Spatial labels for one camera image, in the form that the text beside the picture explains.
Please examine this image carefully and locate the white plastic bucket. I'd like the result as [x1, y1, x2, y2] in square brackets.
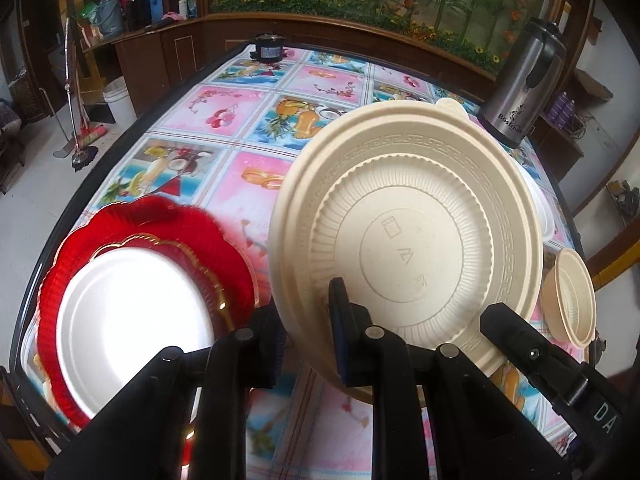
[103, 76, 137, 130]

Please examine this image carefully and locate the brown wooden cabinet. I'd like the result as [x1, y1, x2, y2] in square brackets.
[81, 12, 501, 116]

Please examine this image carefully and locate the white foam bowl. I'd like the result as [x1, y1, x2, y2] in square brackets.
[514, 162, 555, 243]

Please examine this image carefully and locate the large red scalloped plate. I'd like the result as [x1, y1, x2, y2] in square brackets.
[37, 195, 259, 428]

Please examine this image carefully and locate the steel thermos jug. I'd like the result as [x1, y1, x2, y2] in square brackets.
[477, 18, 566, 148]

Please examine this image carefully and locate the white foam plate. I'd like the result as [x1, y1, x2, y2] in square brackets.
[55, 247, 215, 418]

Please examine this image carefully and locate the small beige plastic bowl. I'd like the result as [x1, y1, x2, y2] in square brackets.
[540, 248, 597, 349]

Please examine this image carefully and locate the small black jar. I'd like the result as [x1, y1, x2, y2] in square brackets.
[250, 34, 285, 64]

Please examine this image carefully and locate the large beige plastic bowl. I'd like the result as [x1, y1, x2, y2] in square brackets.
[268, 98, 544, 386]

